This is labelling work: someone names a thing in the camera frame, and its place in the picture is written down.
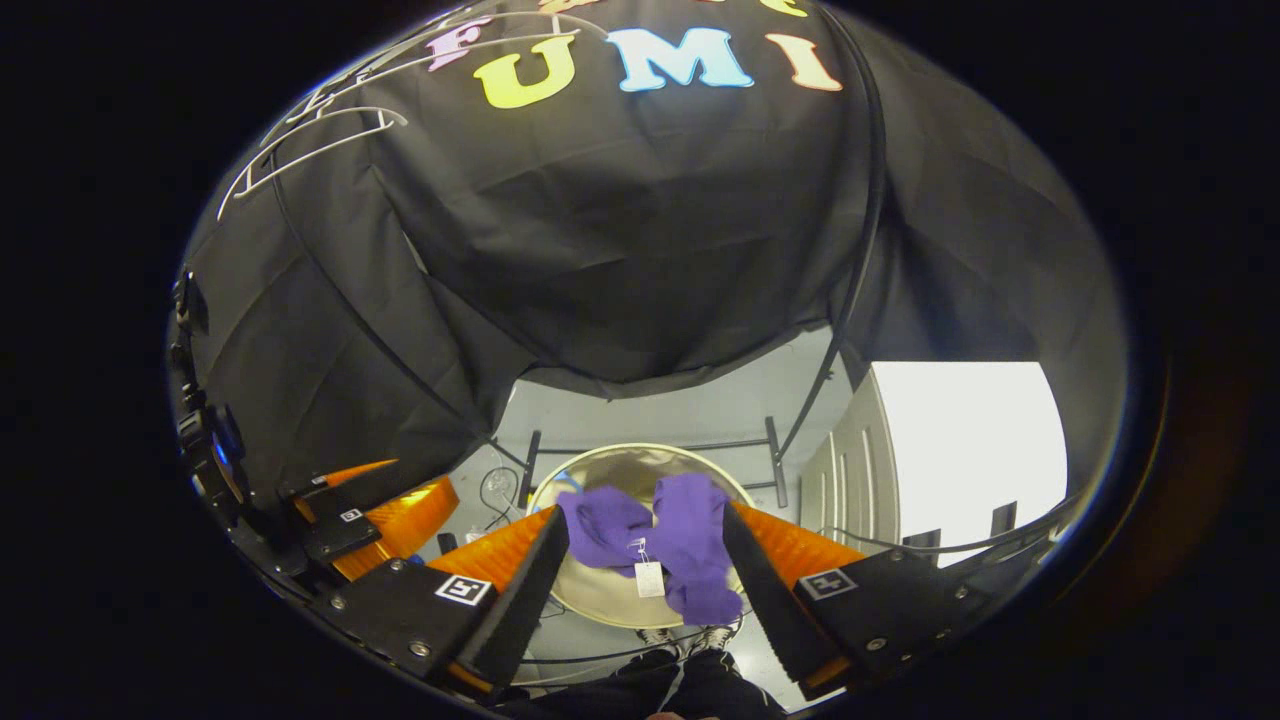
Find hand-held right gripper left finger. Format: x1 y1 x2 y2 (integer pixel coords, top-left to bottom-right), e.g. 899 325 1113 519
310 505 571 701

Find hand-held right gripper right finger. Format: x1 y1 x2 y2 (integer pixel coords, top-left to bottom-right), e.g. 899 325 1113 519
722 500 986 701

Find purple knit cardigan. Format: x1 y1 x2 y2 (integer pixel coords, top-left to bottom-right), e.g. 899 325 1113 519
555 473 746 628

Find round beige laundry hamper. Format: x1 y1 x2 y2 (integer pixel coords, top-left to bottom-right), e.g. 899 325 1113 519
525 443 761 631

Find white plastic clothes hanger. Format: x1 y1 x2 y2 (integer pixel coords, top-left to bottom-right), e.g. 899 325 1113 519
218 105 409 221

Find person's dark trousers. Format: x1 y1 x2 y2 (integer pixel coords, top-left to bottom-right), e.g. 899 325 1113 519
490 650 791 720

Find white cabinet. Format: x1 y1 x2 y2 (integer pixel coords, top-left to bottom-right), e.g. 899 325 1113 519
798 360 1069 571

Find black cable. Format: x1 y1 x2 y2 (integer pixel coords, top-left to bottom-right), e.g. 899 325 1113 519
820 498 1083 557

